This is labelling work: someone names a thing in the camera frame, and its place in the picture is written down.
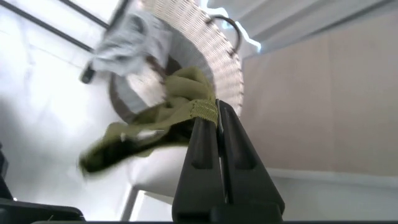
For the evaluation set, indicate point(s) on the black clothes rack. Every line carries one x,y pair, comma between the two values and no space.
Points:
87,74

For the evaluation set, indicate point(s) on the white curtain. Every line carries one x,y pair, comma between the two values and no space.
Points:
248,12

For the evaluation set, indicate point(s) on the pale grey garment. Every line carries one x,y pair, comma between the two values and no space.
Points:
130,40

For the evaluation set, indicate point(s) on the white laundry basket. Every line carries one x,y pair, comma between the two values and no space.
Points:
217,46

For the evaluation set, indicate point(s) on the green shirt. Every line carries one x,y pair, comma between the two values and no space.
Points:
183,90

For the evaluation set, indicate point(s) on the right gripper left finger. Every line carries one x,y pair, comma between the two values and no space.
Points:
199,174

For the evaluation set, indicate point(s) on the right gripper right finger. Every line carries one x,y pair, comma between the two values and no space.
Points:
245,174

